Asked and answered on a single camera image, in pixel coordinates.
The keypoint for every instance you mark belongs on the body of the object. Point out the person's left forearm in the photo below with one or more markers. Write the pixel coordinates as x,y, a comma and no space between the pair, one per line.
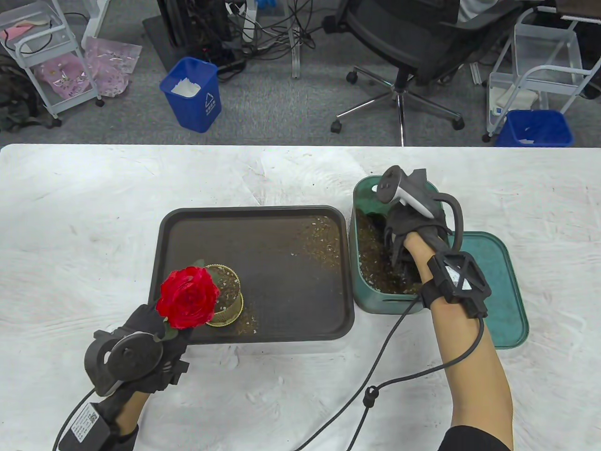
131,411

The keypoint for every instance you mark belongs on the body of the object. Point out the person's right forearm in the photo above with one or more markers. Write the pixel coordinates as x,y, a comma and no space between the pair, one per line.
469,376

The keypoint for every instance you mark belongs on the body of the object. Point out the black computer tower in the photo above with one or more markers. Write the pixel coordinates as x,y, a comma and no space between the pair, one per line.
192,23

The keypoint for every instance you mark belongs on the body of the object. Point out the black sleeve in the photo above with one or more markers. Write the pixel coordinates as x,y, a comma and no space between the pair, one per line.
474,441

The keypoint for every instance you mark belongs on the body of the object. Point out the green plastic storage bin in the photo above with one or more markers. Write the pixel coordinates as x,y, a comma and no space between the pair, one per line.
375,300

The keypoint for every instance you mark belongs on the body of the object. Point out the black left wrist camera module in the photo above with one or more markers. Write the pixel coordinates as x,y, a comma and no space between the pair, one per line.
84,425

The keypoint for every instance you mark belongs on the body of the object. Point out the black backpack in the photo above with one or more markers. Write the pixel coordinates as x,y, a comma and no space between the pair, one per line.
16,98

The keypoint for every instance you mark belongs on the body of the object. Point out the black right wrist camera module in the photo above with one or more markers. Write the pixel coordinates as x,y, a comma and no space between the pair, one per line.
458,282

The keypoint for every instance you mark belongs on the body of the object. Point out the white desk leg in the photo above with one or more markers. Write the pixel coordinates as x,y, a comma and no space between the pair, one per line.
476,75

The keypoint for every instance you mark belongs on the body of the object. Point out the scattered potting mix crumbs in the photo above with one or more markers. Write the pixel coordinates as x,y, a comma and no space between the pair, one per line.
326,244

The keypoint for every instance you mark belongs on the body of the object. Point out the person's right hand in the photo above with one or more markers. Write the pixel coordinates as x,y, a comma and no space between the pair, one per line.
413,221

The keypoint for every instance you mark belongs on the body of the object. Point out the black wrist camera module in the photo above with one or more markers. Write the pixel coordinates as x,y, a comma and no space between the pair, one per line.
458,282
84,425

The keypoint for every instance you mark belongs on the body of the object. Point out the green plastic bin lid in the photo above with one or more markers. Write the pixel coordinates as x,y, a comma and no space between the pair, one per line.
507,291

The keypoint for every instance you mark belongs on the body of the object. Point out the pink plastic bag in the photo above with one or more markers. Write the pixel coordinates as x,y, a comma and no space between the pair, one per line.
61,77
112,66

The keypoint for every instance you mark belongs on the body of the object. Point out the person's left hand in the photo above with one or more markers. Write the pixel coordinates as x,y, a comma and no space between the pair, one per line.
145,324

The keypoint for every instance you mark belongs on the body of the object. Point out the blue bin with white symbol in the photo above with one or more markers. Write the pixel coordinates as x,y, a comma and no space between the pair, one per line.
192,103

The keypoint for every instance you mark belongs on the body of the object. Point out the white metal trolley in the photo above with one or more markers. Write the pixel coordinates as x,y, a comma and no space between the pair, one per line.
33,51
544,61

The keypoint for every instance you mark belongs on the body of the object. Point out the red artificial rose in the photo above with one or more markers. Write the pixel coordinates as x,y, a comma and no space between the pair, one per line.
188,296

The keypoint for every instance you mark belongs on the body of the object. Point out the black office chair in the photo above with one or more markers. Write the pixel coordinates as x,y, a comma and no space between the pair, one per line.
399,42

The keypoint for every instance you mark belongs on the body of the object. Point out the dark brown plastic tray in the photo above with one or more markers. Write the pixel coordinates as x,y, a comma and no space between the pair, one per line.
281,291

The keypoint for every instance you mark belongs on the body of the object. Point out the yellow ribbed flower pot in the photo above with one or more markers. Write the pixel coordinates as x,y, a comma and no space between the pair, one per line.
232,314

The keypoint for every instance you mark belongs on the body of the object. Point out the plain blue bin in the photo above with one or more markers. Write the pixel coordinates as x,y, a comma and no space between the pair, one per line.
535,129

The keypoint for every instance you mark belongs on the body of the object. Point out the brown potting mix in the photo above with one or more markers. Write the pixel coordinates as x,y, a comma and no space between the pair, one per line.
371,263
230,282

